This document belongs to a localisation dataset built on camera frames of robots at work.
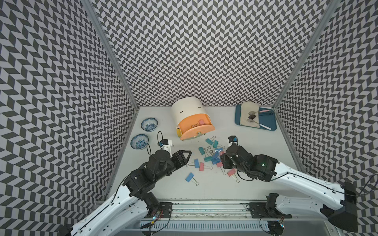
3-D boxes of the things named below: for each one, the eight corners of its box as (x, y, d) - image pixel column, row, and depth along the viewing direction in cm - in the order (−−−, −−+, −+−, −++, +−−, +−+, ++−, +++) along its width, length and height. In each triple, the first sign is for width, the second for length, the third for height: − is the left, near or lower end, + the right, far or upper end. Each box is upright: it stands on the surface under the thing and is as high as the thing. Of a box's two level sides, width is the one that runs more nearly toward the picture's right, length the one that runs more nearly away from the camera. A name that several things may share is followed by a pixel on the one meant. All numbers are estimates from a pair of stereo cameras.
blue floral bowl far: (141, 131, 105) (139, 127, 102) (144, 120, 112) (143, 116, 108) (156, 131, 105) (155, 127, 102) (158, 120, 112) (157, 116, 108)
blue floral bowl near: (132, 150, 97) (129, 145, 92) (135, 138, 103) (133, 133, 98) (148, 150, 97) (145, 145, 92) (150, 138, 103) (148, 133, 98)
